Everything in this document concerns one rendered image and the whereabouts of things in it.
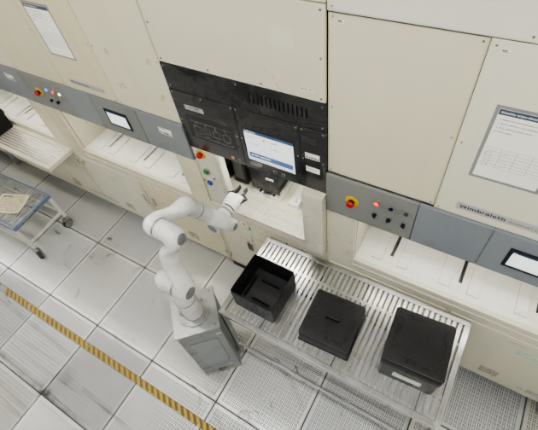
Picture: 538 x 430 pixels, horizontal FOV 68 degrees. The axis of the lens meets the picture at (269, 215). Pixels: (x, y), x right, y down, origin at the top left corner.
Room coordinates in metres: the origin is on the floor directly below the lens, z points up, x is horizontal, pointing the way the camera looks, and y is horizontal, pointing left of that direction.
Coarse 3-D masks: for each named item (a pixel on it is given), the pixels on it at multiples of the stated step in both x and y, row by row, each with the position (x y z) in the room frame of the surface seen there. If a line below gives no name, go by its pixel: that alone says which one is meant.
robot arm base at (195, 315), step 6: (198, 300) 1.08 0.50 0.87; (204, 300) 1.12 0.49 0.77; (192, 306) 1.02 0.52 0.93; (198, 306) 1.05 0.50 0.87; (204, 306) 1.09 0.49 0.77; (180, 312) 1.06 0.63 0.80; (186, 312) 1.01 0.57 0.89; (192, 312) 1.01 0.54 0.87; (198, 312) 1.03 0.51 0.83; (204, 312) 1.05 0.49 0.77; (180, 318) 1.04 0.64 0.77; (186, 318) 1.02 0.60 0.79; (192, 318) 1.01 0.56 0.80; (198, 318) 1.02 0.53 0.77; (204, 318) 1.01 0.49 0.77; (186, 324) 0.99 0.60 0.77; (192, 324) 0.99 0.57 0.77; (198, 324) 0.98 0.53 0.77
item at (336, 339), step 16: (320, 304) 0.92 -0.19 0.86; (336, 304) 0.90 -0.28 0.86; (352, 304) 0.88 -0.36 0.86; (304, 320) 0.85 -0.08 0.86; (320, 320) 0.83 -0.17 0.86; (336, 320) 0.80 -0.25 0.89; (352, 320) 0.79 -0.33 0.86; (304, 336) 0.77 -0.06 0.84; (320, 336) 0.74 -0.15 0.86; (336, 336) 0.72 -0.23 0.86; (352, 336) 0.71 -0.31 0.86; (336, 352) 0.65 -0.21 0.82
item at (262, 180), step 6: (252, 168) 1.84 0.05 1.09; (252, 174) 1.81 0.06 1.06; (258, 174) 1.78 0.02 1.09; (264, 174) 1.75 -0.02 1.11; (252, 180) 1.81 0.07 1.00; (258, 180) 1.78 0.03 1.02; (264, 180) 1.75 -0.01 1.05; (270, 180) 1.72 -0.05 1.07; (276, 180) 1.69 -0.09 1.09; (282, 180) 1.73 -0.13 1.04; (288, 180) 1.78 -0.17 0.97; (258, 186) 1.79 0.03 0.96; (264, 186) 1.76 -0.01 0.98; (270, 186) 1.73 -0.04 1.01; (276, 186) 1.70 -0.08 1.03; (282, 186) 1.72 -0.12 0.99; (276, 192) 1.70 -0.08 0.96
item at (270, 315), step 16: (256, 256) 1.28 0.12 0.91; (256, 272) 1.25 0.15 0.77; (272, 272) 1.21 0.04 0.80; (288, 272) 1.14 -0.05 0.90; (240, 288) 1.13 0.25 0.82; (256, 288) 1.14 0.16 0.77; (272, 288) 1.12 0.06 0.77; (288, 288) 1.04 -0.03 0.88; (240, 304) 1.04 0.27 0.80; (256, 304) 0.96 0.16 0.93; (272, 304) 1.02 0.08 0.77; (272, 320) 0.90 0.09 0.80
